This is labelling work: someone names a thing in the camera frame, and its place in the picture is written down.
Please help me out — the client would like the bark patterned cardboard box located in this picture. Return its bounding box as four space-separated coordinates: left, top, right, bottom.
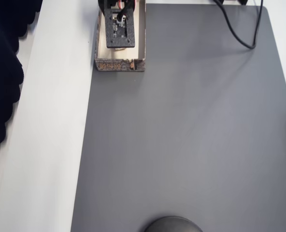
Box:
94 0 146 73

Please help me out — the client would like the dark blue curtain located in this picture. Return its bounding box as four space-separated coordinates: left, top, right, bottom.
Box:
0 0 45 219

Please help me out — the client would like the grey table mat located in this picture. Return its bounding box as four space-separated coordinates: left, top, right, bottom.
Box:
70 2 286 232

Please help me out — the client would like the round black stand base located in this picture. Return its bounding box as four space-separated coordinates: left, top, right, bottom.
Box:
143 216 204 232

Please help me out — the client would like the black gripper camera mount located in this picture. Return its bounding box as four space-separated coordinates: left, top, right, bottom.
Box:
105 13 137 49

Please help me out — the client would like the black camera cable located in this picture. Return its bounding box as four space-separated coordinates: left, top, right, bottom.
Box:
116 0 264 50

